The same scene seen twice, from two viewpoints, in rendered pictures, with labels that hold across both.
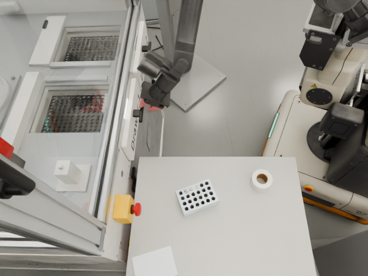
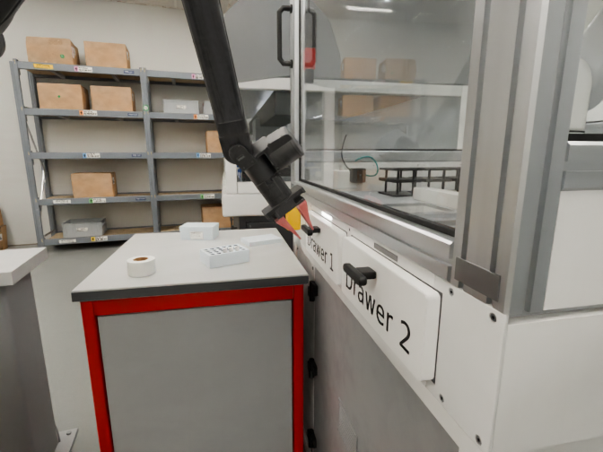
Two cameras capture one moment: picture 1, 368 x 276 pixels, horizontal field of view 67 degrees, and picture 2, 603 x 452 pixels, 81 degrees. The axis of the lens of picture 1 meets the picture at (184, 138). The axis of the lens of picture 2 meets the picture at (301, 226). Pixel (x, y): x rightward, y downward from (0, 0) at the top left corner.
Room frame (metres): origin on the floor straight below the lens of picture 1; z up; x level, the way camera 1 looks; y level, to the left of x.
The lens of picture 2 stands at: (1.32, -0.15, 1.08)
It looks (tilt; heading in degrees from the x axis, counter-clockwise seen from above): 12 degrees down; 160
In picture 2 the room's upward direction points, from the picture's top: straight up
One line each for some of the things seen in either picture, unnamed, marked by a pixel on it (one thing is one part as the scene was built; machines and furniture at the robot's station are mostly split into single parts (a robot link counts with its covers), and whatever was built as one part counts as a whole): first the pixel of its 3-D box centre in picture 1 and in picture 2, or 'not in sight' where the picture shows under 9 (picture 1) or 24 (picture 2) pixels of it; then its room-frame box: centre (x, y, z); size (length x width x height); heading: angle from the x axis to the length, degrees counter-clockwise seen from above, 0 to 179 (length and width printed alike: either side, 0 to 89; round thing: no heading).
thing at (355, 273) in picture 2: (146, 49); (362, 273); (0.88, 0.11, 0.91); 0.07 x 0.04 x 0.01; 172
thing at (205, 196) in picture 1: (196, 197); (224, 255); (0.28, -0.02, 0.78); 0.12 x 0.08 x 0.04; 104
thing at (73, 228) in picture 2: not in sight; (85, 227); (-3.38, -1.16, 0.22); 0.40 x 0.30 x 0.17; 89
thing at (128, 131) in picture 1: (132, 118); (322, 242); (0.57, 0.18, 0.87); 0.29 x 0.02 x 0.11; 172
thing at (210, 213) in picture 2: not in sight; (217, 215); (-3.35, 0.37, 0.28); 0.41 x 0.32 x 0.28; 89
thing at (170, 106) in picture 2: not in sight; (180, 108); (-3.35, 0.00, 1.61); 0.40 x 0.30 x 0.17; 89
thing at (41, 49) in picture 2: not in sight; (54, 56); (-3.40, -1.26, 2.11); 0.41 x 0.33 x 0.29; 89
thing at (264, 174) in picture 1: (260, 180); (141, 265); (0.31, -0.25, 0.78); 0.07 x 0.07 x 0.04
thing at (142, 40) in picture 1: (141, 55); (377, 291); (0.88, 0.13, 0.87); 0.29 x 0.02 x 0.11; 172
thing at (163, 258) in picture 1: (154, 266); (260, 239); (0.08, 0.14, 0.77); 0.13 x 0.09 x 0.02; 100
